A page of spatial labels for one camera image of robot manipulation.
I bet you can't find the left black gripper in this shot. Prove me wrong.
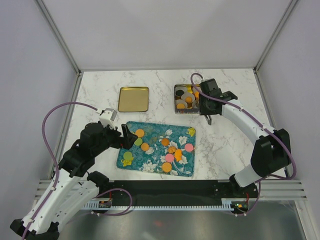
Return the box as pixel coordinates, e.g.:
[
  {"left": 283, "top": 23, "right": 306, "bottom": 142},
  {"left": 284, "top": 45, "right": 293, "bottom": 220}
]
[{"left": 93, "top": 121, "right": 138, "bottom": 156}]

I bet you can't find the orange round cookie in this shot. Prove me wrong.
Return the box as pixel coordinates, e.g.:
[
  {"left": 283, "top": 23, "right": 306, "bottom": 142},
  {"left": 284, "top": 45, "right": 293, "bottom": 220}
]
[
  {"left": 140, "top": 142, "right": 150, "bottom": 152},
  {"left": 176, "top": 103, "right": 186, "bottom": 109},
  {"left": 185, "top": 96, "right": 193, "bottom": 104},
  {"left": 135, "top": 129, "right": 145, "bottom": 138},
  {"left": 161, "top": 162, "right": 172, "bottom": 173}
]

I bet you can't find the black round cookie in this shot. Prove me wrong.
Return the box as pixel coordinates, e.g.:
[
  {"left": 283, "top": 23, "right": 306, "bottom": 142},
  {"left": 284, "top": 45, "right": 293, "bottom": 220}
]
[{"left": 175, "top": 89, "right": 185, "bottom": 98}]

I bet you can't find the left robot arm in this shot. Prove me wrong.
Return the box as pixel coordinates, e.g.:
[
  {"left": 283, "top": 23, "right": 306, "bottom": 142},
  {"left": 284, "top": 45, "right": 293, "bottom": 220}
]
[{"left": 10, "top": 122, "right": 138, "bottom": 240}]

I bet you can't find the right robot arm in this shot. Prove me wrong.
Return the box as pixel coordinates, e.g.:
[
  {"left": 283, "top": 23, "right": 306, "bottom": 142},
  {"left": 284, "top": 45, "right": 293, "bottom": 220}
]
[{"left": 199, "top": 78, "right": 294, "bottom": 198}]

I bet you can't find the green round cookie upper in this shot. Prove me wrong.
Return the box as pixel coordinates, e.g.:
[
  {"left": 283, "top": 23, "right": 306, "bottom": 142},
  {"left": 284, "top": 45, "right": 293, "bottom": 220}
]
[{"left": 134, "top": 138, "right": 143, "bottom": 146}]

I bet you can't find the green round cookie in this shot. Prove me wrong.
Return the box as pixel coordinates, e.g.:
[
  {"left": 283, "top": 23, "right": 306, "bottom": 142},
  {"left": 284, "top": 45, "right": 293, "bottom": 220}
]
[
  {"left": 134, "top": 138, "right": 143, "bottom": 146},
  {"left": 123, "top": 151, "right": 133, "bottom": 161}
]

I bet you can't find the green round cookie lower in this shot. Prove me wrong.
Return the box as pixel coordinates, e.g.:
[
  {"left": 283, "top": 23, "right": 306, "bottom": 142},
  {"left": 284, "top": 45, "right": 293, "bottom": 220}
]
[{"left": 123, "top": 151, "right": 133, "bottom": 161}]

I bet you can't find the white paper cup top right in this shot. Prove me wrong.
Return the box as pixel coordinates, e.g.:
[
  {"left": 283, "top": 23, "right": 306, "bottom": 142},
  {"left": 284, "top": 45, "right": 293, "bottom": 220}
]
[{"left": 192, "top": 86, "right": 202, "bottom": 97}]

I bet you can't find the white paper cup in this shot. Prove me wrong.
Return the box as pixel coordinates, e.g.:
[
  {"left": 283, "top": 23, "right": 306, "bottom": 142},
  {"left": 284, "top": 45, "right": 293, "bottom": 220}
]
[
  {"left": 181, "top": 92, "right": 196, "bottom": 104},
  {"left": 174, "top": 86, "right": 188, "bottom": 99},
  {"left": 192, "top": 86, "right": 202, "bottom": 97},
  {"left": 175, "top": 99, "right": 188, "bottom": 109}
]

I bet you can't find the white paper cup centre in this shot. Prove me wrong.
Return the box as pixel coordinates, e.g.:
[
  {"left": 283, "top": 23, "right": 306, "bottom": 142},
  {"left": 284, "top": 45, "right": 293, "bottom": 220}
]
[{"left": 181, "top": 92, "right": 196, "bottom": 104}]

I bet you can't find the square cookie tin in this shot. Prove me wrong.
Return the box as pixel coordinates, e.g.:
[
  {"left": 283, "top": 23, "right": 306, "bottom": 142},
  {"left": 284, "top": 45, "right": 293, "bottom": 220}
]
[{"left": 173, "top": 84, "right": 200, "bottom": 114}]

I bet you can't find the white paper cup bottom left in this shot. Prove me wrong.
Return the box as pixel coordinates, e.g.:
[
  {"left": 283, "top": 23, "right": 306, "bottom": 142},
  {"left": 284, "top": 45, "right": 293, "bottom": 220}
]
[{"left": 175, "top": 99, "right": 188, "bottom": 109}]

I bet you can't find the pink round cookie right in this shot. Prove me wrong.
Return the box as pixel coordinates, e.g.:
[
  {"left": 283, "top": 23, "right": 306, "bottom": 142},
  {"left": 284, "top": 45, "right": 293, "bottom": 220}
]
[{"left": 184, "top": 143, "right": 195, "bottom": 153}]

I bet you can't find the pink round cookie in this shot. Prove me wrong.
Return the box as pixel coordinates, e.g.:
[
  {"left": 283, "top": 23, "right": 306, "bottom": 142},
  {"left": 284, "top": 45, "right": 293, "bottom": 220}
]
[
  {"left": 184, "top": 143, "right": 195, "bottom": 153},
  {"left": 165, "top": 153, "right": 175, "bottom": 163}
]

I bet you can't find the gold tin lid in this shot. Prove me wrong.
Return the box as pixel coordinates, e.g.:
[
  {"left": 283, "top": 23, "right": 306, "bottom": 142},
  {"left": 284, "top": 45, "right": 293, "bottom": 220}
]
[{"left": 117, "top": 86, "right": 149, "bottom": 113}]

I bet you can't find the white paper cup top left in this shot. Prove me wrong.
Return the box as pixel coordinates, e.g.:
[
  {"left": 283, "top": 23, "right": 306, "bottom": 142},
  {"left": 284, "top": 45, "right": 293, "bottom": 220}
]
[{"left": 174, "top": 86, "right": 188, "bottom": 99}]

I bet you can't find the teal floral tray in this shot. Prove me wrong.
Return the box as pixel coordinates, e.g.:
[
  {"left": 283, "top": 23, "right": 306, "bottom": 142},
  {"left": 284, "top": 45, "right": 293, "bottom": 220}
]
[{"left": 116, "top": 121, "right": 196, "bottom": 177}]

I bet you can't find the orange round cookie mid right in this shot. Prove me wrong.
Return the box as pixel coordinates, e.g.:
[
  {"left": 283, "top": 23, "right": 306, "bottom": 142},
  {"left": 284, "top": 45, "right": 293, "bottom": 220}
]
[{"left": 167, "top": 146, "right": 177, "bottom": 154}]

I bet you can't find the pink round cookie lower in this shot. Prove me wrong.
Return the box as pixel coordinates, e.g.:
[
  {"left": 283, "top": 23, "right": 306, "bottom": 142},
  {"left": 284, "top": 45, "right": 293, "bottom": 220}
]
[{"left": 165, "top": 153, "right": 175, "bottom": 163}]

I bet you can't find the orange round cookie bottom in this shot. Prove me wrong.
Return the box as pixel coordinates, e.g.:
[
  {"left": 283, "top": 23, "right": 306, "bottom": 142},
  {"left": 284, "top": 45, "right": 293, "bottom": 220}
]
[{"left": 161, "top": 162, "right": 172, "bottom": 173}]

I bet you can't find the orange flower cookie lower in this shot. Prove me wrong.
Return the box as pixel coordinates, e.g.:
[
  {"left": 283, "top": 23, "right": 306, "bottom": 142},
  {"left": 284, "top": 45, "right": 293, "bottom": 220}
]
[{"left": 174, "top": 149, "right": 183, "bottom": 162}]

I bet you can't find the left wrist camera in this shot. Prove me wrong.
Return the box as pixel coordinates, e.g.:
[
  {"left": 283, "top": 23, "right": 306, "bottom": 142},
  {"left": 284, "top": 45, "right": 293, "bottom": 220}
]
[{"left": 97, "top": 108, "right": 117, "bottom": 129}]

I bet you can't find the black mounting base plate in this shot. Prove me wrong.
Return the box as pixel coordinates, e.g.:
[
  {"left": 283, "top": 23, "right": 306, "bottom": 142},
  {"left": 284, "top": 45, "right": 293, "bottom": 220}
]
[{"left": 98, "top": 180, "right": 258, "bottom": 206}]

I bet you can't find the white cable duct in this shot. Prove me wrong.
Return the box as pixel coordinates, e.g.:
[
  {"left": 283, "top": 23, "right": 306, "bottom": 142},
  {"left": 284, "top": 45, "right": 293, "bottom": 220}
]
[{"left": 81, "top": 199, "right": 234, "bottom": 211}]

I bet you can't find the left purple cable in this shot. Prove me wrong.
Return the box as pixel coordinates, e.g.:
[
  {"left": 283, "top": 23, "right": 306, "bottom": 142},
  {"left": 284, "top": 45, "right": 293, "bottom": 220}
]
[{"left": 23, "top": 101, "right": 101, "bottom": 240}]

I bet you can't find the aluminium frame rail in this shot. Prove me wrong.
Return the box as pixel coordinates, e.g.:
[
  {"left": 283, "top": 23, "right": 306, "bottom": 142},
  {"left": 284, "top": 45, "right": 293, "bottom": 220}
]
[{"left": 34, "top": 179, "right": 307, "bottom": 201}]

